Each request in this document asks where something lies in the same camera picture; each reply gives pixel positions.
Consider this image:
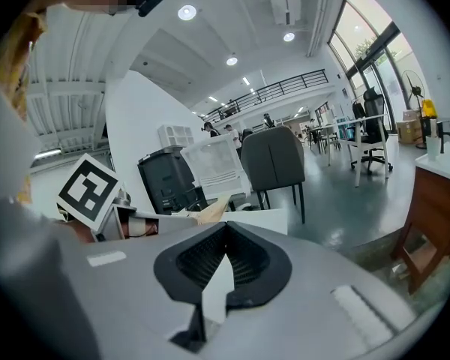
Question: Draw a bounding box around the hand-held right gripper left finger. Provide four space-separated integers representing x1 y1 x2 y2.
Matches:
59 221 229 360

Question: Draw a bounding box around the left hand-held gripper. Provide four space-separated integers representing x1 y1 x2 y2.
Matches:
55 152 198 242

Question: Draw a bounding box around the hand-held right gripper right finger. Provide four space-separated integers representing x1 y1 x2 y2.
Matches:
205 221 421 360

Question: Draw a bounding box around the person's left forearm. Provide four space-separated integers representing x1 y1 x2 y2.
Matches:
52 217 98 244

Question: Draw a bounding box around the wooden sink cabinet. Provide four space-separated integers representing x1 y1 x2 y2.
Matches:
391 166 450 296

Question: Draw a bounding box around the black monitor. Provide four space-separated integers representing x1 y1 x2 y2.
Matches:
136 146 208 216

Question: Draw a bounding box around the person's grey shirt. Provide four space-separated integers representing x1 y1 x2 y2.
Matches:
0 69 101 360

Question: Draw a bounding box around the white shelf unit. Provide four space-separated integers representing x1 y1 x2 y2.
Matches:
157 124 195 150

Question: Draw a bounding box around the wooden board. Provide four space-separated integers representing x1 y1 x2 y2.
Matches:
193 194 233 225

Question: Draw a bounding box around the white mesh chair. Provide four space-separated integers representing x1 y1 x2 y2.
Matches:
179 133 253 202

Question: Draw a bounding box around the grey upholstered chair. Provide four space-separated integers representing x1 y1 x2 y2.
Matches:
240 126 307 225

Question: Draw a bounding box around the white desk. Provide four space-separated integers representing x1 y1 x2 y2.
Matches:
309 113 390 189

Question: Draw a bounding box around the black office chair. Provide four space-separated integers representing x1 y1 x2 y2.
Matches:
351 87 395 175

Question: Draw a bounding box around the white cup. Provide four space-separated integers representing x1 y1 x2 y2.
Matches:
425 135 442 162

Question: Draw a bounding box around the cardboard box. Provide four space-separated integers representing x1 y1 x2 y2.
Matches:
395 119 423 145

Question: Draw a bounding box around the black balcony railing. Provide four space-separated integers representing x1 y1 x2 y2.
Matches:
201 69 329 124

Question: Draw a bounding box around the black faucet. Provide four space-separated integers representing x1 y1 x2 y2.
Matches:
436 120 450 154

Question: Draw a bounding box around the yellow container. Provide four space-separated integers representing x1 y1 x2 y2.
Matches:
421 98 440 120

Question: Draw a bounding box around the black standing fan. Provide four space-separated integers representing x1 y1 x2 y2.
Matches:
400 69 429 150

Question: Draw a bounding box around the white ceiling air conditioner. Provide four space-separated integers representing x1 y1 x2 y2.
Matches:
269 0 303 26

